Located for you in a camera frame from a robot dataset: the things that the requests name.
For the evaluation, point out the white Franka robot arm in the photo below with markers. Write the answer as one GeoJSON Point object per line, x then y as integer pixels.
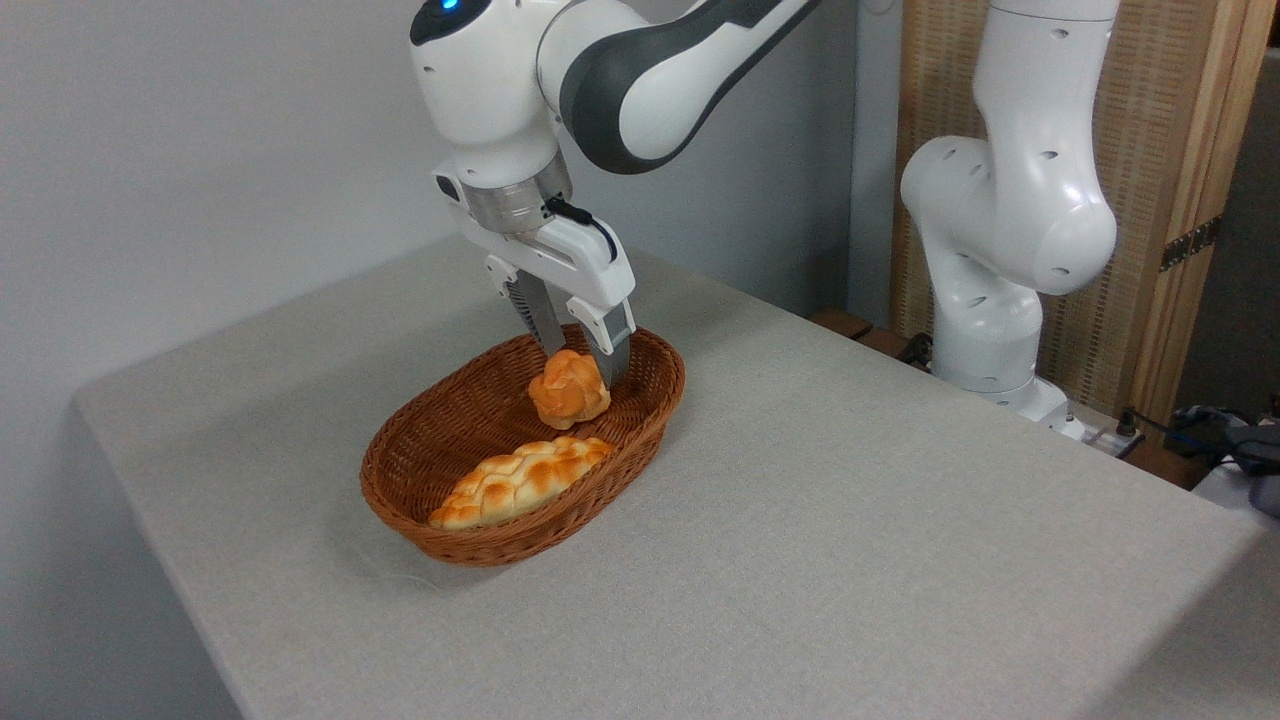
{"type": "Point", "coordinates": [480, 90]}

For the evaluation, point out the grey tablecloth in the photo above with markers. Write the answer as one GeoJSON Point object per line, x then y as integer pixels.
{"type": "Point", "coordinates": [900, 600]}

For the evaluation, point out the metal screen hinge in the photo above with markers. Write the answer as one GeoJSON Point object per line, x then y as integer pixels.
{"type": "Point", "coordinates": [1190, 243]}

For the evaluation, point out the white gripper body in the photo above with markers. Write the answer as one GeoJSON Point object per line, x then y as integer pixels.
{"type": "Point", "coordinates": [570, 265]}

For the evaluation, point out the white power strip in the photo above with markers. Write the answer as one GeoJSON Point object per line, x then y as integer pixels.
{"type": "Point", "coordinates": [1120, 442]}

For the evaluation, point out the blue-grey fabric bag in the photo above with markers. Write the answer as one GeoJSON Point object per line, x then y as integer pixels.
{"type": "Point", "coordinates": [1260, 470]}

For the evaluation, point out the round knotted bread bun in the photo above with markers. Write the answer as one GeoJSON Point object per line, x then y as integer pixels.
{"type": "Point", "coordinates": [570, 395]}

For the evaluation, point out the brown wooden plank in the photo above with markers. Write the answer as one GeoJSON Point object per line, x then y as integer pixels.
{"type": "Point", "coordinates": [840, 322]}

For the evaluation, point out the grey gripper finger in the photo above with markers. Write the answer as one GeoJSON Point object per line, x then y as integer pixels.
{"type": "Point", "coordinates": [540, 310]}
{"type": "Point", "coordinates": [612, 335]}

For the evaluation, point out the long braided bread loaf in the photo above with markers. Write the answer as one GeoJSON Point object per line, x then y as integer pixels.
{"type": "Point", "coordinates": [520, 480]}

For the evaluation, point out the brown wicker oval basket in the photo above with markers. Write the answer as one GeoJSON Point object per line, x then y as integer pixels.
{"type": "Point", "coordinates": [450, 440]}

